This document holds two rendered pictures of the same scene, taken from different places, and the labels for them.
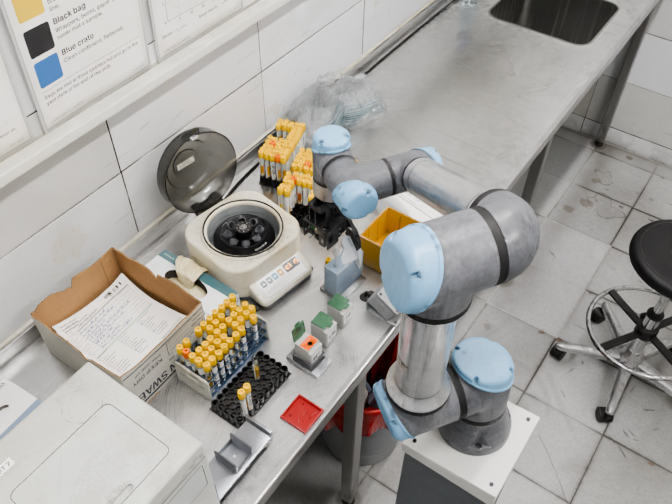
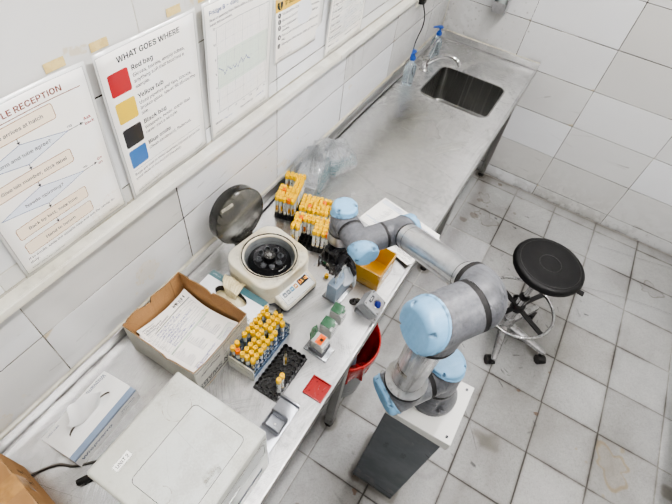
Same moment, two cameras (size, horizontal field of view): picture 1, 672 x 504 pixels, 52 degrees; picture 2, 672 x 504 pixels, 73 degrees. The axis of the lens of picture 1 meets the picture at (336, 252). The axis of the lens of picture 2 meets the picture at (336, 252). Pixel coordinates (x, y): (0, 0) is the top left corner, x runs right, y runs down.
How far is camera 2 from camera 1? 0.26 m
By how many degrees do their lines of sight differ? 7
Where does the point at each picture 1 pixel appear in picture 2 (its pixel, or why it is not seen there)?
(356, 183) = (365, 242)
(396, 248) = (417, 314)
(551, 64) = (463, 130)
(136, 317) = (197, 322)
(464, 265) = (464, 326)
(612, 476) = (495, 399)
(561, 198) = (458, 212)
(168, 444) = (242, 434)
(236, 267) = (267, 285)
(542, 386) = not seen: hidden behind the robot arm
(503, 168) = (437, 206)
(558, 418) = not seen: hidden behind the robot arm
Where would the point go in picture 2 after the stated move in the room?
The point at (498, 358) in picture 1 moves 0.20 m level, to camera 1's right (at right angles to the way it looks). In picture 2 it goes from (456, 358) to (524, 358)
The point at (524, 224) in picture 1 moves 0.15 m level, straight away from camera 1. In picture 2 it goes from (501, 295) to (507, 241)
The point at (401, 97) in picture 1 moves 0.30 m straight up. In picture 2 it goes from (366, 152) to (377, 98)
